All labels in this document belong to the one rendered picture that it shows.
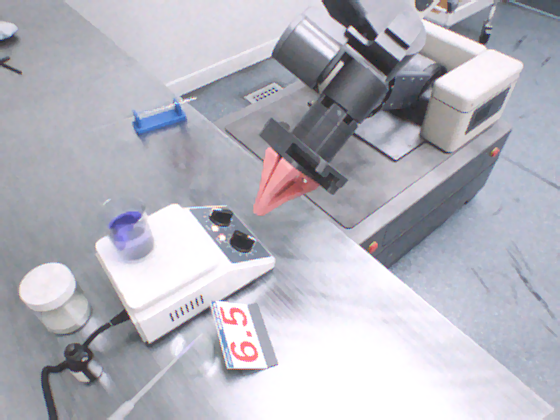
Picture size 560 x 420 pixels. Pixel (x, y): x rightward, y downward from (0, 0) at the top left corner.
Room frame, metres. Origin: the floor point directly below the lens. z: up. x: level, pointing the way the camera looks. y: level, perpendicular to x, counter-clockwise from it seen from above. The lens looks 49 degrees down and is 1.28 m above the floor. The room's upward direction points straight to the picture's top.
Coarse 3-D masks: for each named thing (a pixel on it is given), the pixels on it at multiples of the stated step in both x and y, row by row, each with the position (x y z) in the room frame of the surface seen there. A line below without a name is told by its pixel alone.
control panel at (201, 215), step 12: (204, 216) 0.40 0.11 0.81; (204, 228) 0.38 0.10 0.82; (228, 228) 0.39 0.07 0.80; (240, 228) 0.40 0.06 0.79; (216, 240) 0.36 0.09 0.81; (228, 240) 0.36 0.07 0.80; (228, 252) 0.34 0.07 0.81; (240, 252) 0.34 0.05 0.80; (252, 252) 0.35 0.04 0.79; (264, 252) 0.36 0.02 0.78
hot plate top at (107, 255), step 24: (168, 216) 0.38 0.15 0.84; (168, 240) 0.34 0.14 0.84; (192, 240) 0.34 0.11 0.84; (120, 264) 0.30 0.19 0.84; (144, 264) 0.30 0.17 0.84; (168, 264) 0.30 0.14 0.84; (192, 264) 0.30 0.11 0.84; (216, 264) 0.30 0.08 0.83; (120, 288) 0.27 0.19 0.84; (144, 288) 0.27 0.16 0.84; (168, 288) 0.27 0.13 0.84
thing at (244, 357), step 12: (228, 312) 0.27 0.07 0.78; (240, 312) 0.28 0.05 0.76; (228, 324) 0.25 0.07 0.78; (240, 324) 0.26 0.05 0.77; (228, 336) 0.23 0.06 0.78; (240, 336) 0.24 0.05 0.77; (252, 336) 0.25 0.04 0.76; (240, 348) 0.22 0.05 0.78; (252, 348) 0.23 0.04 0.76; (240, 360) 0.21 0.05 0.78; (252, 360) 0.21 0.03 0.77
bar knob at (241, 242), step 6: (234, 234) 0.36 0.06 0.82; (240, 234) 0.36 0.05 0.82; (234, 240) 0.36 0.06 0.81; (240, 240) 0.36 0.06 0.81; (246, 240) 0.36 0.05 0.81; (252, 240) 0.36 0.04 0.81; (234, 246) 0.35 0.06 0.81; (240, 246) 0.35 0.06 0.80; (246, 246) 0.36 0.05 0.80; (252, 246) 0.36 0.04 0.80; (246, 252) 0.35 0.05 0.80
